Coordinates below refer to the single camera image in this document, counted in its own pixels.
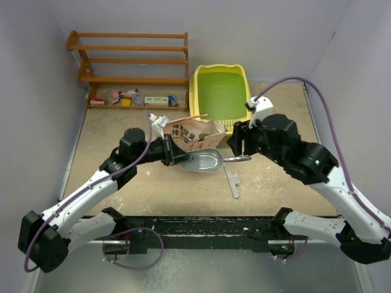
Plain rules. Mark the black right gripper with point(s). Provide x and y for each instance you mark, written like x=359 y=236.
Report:
x=241 y=131

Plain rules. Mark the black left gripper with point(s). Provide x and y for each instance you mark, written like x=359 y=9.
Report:
x=171 y=150

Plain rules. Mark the pink cat litter bag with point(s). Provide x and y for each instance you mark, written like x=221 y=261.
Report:
x=191 y=134

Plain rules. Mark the grey metal litter scoop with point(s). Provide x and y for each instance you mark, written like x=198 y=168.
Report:
x=209 y=160

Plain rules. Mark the white bag sealing clip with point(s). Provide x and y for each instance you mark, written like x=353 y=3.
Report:
x=233 y=180

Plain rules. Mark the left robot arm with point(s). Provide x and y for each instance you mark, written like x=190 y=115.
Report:
x=48 y=237

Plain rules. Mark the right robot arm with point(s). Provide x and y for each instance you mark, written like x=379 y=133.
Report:
x=361 y=236

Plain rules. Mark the yellow green litter box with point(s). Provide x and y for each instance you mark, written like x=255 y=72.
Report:
x=219 y=92

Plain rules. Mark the white rectangular box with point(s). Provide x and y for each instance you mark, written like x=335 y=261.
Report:
x=158 y=101

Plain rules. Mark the red white small box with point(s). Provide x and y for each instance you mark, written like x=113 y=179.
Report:
x=97 y=101

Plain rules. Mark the blue grey bottle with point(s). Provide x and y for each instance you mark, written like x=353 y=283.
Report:
x=172 y=101

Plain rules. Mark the clear plastic cup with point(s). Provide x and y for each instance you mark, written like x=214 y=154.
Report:
x=138 y=99

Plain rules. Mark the yellow sponge block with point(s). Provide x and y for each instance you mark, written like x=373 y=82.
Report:
x=125 y=102

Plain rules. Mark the wooden shelf rack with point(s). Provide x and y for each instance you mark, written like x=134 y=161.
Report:
x=86 y=74

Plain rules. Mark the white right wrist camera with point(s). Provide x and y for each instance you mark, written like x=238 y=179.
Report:
x=260 y=109

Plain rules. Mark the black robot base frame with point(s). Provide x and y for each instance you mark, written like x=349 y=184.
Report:
x=142 y=232

